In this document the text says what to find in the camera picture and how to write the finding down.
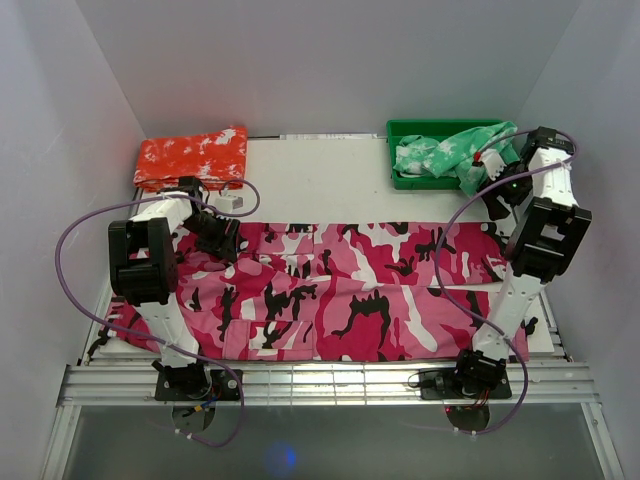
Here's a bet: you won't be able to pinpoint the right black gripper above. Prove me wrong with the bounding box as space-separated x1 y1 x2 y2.
476 161 535 221

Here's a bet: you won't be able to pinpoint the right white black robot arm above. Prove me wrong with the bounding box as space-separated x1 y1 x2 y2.
451 127 592 399

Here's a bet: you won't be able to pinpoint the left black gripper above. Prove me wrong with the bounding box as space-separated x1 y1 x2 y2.
180 213 240 265

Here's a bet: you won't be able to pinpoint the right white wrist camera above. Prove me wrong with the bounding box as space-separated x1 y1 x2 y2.
472 149 507 181

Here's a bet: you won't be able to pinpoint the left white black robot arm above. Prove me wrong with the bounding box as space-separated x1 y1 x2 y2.
108 176 240 400

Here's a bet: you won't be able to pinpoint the folded orange white trousers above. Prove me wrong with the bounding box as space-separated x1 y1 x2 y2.
133 126 248 191

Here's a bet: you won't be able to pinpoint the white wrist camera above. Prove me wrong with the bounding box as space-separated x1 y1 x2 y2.
472 149 507 181
213 193 244 213

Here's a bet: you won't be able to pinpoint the green tie-dye trousers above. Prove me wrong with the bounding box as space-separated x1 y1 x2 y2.
392 119 523 199

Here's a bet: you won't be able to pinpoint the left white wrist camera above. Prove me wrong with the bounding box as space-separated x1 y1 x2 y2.
213 193 244 213

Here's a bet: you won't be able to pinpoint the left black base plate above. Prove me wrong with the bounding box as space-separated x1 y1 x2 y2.
153 369 240 402

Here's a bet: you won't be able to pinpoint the green plastic bin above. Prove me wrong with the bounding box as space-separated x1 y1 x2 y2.
385 118 516 191

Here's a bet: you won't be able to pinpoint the pink camouflage trousers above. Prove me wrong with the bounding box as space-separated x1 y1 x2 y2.
89 219 539 364

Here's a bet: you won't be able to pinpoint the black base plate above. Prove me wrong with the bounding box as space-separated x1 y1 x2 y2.
153 369 240 402
417 367 512 401

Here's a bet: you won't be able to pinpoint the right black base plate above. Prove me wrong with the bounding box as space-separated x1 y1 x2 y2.
417 367 512 401

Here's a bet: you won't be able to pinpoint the aluminium frame rail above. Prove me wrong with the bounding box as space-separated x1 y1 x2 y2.
57 360 600 406

